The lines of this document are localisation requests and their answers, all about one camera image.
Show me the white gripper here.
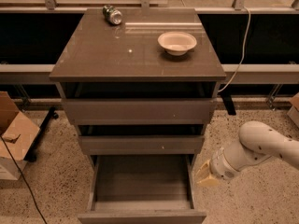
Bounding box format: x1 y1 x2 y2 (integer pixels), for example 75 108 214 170
195 147 239 187

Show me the grey bottom drawer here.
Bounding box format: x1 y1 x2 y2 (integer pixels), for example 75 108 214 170
78 155 206 224

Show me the grey drawer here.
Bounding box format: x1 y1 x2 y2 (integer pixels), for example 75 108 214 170
62 99 216 125
78 135 204 155
78 155 206 224

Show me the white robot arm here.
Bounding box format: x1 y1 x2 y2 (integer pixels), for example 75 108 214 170
195 121 299 187

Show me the grey drawer cabinet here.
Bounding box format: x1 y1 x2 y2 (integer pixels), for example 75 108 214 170
50 8 225 161

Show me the grey middle drawer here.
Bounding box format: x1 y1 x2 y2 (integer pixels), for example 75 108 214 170
78 135 204 155

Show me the grey top drawer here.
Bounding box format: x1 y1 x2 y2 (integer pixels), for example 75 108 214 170
62 99 216 125

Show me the black stand foot right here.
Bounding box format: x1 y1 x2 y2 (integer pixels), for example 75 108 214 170
221 92 236 116

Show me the black stand foot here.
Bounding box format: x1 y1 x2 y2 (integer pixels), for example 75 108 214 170
221 92 236 116
24 106 59 162

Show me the cardboard box right edge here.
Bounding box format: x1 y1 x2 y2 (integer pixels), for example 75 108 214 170
287 92 299 128

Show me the white paper bowl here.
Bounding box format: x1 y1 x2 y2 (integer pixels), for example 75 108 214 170
158 32 197 56

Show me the black stand foot left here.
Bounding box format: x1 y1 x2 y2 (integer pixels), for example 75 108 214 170
24 106 59 162

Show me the crushed green soda can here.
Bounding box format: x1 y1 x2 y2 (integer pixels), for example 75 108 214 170
102 5 122 25

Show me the open cardboard box left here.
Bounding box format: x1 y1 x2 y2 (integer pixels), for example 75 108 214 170
0 91 40 180

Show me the white hanging cable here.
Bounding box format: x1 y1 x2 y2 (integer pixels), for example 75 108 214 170
218 7 252 93

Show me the black floor cable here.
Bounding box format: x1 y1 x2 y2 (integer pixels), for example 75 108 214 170
0 135 50 224

